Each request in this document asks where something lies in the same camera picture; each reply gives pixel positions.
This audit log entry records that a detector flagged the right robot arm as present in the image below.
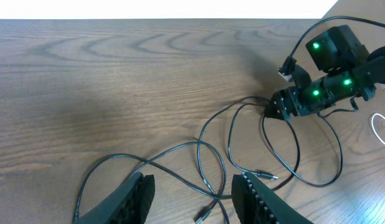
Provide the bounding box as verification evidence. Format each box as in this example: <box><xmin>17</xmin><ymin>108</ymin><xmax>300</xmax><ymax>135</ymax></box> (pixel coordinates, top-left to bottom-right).
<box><xmin>264</xmin><ymin>25</ymin><xmax>385</xmax><ymax>120</ymax></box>

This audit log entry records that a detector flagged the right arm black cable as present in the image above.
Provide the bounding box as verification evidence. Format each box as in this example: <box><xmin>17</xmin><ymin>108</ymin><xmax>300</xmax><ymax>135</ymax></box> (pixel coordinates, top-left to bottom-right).
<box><xmin>287</xmin><ymin>15</ymin><xmax>385</xmax><ymax>63</ymax></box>

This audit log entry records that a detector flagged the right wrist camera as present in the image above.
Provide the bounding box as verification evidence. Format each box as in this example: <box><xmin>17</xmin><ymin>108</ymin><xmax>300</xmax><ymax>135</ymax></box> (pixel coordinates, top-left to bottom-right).
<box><xmin>278</xmin><ymin>56</ymin><xmax>311</xmax><ymax>88</ymax></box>

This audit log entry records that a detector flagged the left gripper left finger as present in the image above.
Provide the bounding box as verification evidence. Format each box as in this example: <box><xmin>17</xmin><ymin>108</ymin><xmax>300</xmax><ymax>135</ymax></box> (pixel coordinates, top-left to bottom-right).
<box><xmin>75</xmin><ymin>172</ymin><xmax>155</xmax><ymax>224</ymax></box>

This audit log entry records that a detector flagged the black USB cable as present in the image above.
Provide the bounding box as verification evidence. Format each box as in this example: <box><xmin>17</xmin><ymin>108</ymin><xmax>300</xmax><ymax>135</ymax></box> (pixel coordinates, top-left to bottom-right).
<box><xmin>72</xmin><ymin>95</ymin><xmax>302</xmax><ymax>224</ymax></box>
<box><xmin>194</xmin><ymin>102</ymin><xmax>343</xmax><ymax>224</ymax></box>

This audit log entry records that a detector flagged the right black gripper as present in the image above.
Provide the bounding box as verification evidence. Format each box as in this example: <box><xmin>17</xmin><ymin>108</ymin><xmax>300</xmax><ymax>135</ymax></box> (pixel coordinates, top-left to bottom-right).
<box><xmin>264</xmin><ymin>86</ymin><xmax>323</xmax><ymax>120</ymax></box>

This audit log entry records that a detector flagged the white USB cable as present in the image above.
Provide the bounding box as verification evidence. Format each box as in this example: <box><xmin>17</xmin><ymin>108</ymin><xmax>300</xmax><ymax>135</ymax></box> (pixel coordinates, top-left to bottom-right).
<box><xmin>371</xmin><ymin>113</ymin><xmax>385</xmax><ymax>149</ymax></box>

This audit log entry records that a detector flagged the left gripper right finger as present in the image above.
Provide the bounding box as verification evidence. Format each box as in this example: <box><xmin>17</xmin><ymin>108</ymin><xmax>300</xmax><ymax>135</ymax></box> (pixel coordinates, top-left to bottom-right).
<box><xmin>231</xmin><ymin>173</ymin><xmax>311</xmax><ymax>224</ymax></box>

